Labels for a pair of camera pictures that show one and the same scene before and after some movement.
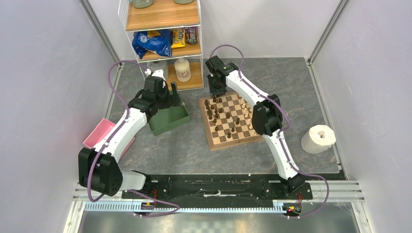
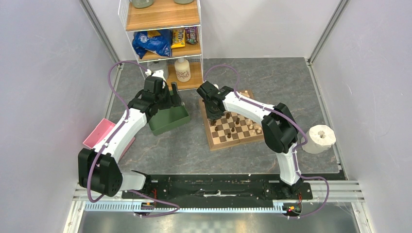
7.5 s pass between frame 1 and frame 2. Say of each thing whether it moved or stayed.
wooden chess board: stayed
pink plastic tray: stayed
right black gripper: moved
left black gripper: stayed
